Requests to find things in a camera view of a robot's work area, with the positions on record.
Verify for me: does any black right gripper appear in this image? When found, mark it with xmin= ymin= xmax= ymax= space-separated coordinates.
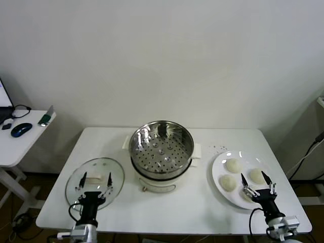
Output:
xmin=240 ymin=171 xmax=285 ymax=222

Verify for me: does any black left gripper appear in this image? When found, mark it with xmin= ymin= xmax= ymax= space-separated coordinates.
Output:
xmin=75 ymin=171 xmax=113 ymax=224

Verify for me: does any white steamed baozi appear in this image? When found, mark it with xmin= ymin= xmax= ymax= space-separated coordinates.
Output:
xmin=249 ymin=168 xmax=266 ymax=183
xmin=225 ymin=158 xmax=243 ymax=175
xmin=218 ymin=174 xmax=237 ymax=191
xmin=239 ymin=188 xmax=254 ymax=203

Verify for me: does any round glass lid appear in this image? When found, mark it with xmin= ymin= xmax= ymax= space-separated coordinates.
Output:
xmin=65 ymin=157 xmax=126 ymax=212

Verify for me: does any perforated steel steamer basket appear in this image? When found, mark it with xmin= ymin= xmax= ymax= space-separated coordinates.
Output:
xmin=128 ymin=120 xmax=195 ymax=179

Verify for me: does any white round plate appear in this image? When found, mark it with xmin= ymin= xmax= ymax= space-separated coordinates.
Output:
xmin=211 ymin=150 xmax=276 ymax=211

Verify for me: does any white electric cooker pot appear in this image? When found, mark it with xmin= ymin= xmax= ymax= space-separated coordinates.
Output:
xmin=122 ymin=135 xmax=203 ymax=194

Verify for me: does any white side desk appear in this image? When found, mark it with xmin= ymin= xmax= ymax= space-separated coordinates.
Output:
xmin=0 ymin=109 xmax=57 ymax=211

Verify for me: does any green and white device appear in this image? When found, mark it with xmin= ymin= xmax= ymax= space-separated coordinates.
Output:
xmin=37 ymin=105 xmax=56 ymax=127

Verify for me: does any blue computer mouse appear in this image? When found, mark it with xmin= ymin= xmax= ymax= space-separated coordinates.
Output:
xmin=10 ymin=123 xmax=33 ymax=138

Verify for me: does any black laptop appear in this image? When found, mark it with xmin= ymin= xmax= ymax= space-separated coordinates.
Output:
xmin=0 ymin=77 xmax=15 ymax=125

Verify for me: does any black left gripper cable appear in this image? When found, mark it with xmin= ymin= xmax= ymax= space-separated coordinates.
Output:
xmin=68 ymin=204 xmax=83 ymax=227

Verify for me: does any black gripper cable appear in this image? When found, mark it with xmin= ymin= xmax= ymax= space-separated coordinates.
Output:
xmin=249 ymin=207 xmax=265 ymax=243
xmin=68 ymin=204 xmax=83 ymax=227

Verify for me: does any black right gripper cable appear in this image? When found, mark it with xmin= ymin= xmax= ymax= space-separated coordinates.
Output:
xmin=249 ymin=207 xmax=265 ymax=243

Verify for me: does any white wall power cable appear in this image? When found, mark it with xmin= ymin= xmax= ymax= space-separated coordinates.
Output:
xmin=288 ymin=141 xmax=324 ymax=178

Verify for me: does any black floor cable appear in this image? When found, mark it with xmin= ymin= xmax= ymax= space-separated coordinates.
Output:
xmin=9 ymin=212 xmax=41 ymax=241

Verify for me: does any thin black desk cable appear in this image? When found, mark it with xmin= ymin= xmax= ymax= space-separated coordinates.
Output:
xmin=11 ymin=104 xmax=32 ymax=119

